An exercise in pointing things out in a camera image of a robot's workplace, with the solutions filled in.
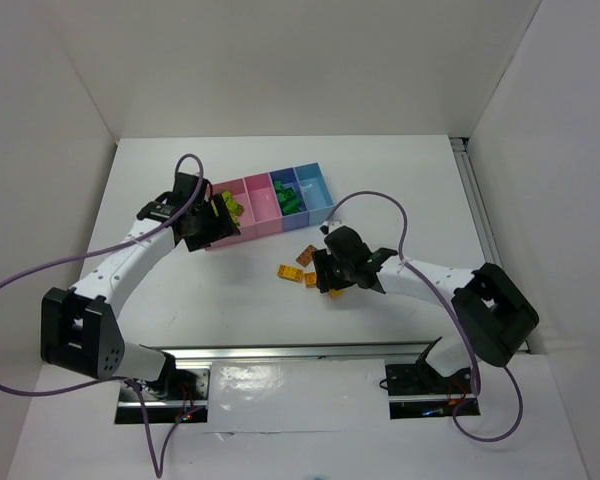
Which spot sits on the aluminium rail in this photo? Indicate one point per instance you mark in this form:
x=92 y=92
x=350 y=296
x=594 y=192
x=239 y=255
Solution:
x=298 y=352
x=485 y=235

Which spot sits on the aluminium rail right side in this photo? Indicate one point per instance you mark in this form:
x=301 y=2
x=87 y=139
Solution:
x=485 y=235

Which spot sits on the dark green long lego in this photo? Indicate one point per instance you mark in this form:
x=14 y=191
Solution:
x=291 y=206

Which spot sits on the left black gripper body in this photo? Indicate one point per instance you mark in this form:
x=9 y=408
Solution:
x=216 y=220

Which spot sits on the light blue bin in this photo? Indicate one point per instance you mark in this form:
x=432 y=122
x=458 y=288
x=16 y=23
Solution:
x=316 y=194

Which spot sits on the dark blue bin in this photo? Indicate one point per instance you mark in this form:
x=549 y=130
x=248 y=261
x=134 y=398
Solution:
x=289 y=178

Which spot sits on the lime lego small square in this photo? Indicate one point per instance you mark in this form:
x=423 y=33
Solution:
x=234 y=207

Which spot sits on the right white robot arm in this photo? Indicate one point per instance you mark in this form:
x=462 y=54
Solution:
x=435 y=285

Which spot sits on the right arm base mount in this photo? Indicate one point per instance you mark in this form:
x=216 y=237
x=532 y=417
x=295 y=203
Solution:
x=414 y=393

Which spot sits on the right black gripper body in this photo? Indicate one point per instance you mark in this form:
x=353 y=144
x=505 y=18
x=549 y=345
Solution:
x=323 y=270

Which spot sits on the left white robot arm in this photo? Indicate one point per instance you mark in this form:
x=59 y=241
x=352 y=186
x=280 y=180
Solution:
x=79 y=325

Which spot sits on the yellow small square lego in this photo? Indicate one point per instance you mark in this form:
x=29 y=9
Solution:
x=310 y=280

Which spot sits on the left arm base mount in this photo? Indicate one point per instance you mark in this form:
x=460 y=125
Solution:
x=188 y=398

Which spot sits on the aluminium rail front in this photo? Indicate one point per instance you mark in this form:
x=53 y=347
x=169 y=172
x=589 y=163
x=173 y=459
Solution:
x=298 y=352

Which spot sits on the large pink bin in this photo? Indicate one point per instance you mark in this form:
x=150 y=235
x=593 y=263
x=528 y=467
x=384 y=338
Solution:
x=246 y=221

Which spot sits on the brown orange long lego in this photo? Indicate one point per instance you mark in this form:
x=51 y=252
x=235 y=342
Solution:
x=306 y=256

